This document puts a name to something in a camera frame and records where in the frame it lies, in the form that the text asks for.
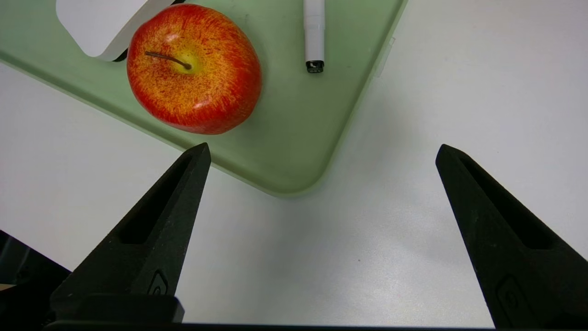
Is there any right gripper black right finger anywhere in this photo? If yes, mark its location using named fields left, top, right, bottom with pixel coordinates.
left=435, top=144, right=588, bottom=328

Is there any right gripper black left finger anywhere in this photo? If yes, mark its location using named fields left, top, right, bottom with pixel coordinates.
left=50, top=143, right=211, bottom=322

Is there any red yellow apple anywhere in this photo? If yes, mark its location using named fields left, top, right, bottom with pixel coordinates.
left=126, top=4, right=263, bottom=135

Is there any white rounded rectangular case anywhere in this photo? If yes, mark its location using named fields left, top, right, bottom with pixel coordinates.
left=56, top=0, right=177, bottom=62

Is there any white marker pen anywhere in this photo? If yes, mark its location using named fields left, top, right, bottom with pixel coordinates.
left=303, top=0, right=325, bottom=74

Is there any light green plastic tray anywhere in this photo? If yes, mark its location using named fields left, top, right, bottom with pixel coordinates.
left=0, top=0, right=408, bottom=197

